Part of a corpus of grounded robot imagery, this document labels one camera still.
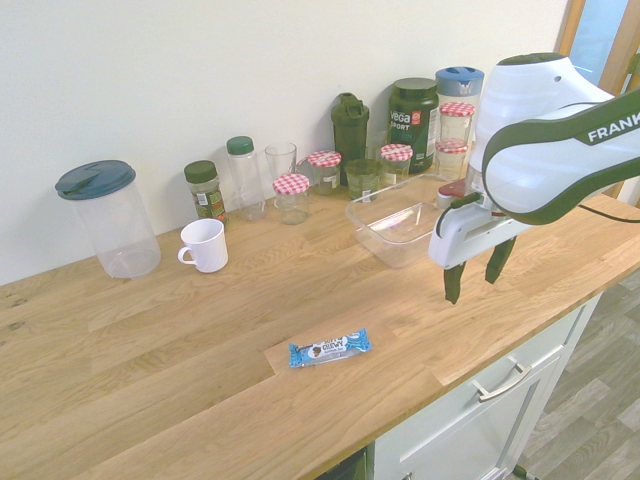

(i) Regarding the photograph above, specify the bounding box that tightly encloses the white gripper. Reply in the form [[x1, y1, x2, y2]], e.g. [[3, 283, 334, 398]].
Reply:
[[428, 195, 526, 305]]

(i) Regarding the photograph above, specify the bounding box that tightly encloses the blue protein bar wrapper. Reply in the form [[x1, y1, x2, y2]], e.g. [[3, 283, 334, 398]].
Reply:
[[288, 327, 375, 370]]

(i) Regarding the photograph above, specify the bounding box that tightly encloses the clear rectangular plastic container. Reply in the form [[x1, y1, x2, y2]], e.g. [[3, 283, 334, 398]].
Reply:
[[345, 172, 452, 270]]

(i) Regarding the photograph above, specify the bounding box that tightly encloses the dark green Vega protein tub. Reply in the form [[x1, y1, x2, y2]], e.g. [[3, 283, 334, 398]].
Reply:
[[388, 77, 441, 169]]

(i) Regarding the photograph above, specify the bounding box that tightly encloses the glass jar red checkered lid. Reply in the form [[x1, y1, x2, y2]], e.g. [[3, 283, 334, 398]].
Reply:
[[379, 143, 415, 190], [272, 173, 313, 226], [438, 101, 477, 147], [306, 149, 344, 197], [434, 140, 471, 183]]

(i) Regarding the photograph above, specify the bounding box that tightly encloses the white kitchen cabinet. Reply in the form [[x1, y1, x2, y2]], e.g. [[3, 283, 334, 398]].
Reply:
[[373, 292, 607, 480]]

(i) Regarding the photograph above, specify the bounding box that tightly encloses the dark green shaker bottle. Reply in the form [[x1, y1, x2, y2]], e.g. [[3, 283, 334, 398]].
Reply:
[[330, 91, 371, 167]]

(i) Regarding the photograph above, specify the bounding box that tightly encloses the clear canister blue lid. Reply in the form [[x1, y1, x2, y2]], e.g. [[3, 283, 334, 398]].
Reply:
[[434, 66, 486, 151]]

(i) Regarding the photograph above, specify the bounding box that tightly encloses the clear drinking glass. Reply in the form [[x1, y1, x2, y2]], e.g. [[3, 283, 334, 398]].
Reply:
[[264, 142, 299, 202]]

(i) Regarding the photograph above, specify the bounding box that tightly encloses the clear bottle green cap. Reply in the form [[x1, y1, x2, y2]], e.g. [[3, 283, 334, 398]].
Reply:
[[225, 135, 267, 222]]

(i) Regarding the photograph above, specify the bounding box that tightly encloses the white ceramic mug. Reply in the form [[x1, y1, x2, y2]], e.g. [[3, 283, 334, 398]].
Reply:
[[177, 218, 230, 275]]

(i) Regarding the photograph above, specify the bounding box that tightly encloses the spice jar dark green lid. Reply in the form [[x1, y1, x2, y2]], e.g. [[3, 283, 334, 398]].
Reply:
[[183, 159, 231, 229]]

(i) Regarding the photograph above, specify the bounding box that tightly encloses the clear pitcher teal lid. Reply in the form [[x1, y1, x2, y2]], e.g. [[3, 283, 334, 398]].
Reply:
[[54, 159, 163, 279]]

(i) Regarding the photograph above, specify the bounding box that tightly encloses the red grey wrist camera mount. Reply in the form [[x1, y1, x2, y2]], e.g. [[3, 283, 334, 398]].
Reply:
[[435, 180, 472, 212]]

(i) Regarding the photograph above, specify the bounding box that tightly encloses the silver drawer handle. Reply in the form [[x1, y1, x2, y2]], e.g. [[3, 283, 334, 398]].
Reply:
[[471, 362, 533, 403]]

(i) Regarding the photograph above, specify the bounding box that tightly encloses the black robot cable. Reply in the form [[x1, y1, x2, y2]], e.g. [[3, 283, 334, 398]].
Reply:
[[578, 201, 640, 224]]

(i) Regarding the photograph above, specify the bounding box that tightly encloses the wooden door frame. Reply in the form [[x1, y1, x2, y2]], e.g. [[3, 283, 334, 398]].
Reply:
[[556, 0, 640, 207]]

